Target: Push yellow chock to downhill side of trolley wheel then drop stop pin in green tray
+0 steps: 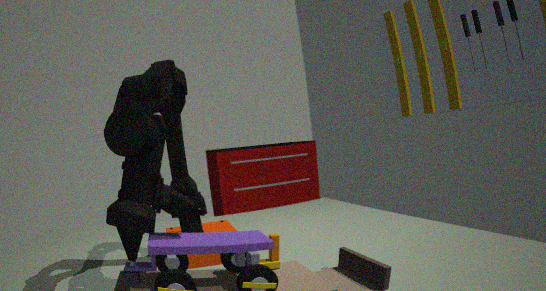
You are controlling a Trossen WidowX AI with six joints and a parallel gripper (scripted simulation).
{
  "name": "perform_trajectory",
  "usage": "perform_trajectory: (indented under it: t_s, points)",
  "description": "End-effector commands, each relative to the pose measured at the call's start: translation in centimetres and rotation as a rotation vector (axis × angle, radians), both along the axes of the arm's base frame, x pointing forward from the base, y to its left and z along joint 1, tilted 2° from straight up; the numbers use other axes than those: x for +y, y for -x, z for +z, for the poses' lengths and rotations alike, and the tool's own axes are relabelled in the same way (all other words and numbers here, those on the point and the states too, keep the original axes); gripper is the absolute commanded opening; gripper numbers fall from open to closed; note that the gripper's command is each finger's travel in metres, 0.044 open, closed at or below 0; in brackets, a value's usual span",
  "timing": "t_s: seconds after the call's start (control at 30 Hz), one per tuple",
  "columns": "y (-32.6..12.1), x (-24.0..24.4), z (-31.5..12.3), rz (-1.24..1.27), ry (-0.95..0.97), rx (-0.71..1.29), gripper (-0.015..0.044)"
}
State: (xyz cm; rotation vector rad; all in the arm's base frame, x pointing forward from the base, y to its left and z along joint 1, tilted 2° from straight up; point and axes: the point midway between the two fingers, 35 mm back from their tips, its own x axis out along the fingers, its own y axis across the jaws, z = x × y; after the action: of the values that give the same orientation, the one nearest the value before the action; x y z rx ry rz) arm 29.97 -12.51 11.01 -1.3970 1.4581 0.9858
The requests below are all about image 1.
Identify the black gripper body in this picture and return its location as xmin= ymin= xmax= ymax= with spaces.
xmin=106 ymin=157 xmax=162 ymax=234

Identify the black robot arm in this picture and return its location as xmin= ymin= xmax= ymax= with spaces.
xmin=104 ymin=59 xmax=207 ymax=233

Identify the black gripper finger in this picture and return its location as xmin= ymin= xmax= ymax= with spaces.
xmin=116 ymin=227 xmax=144 ymax=262

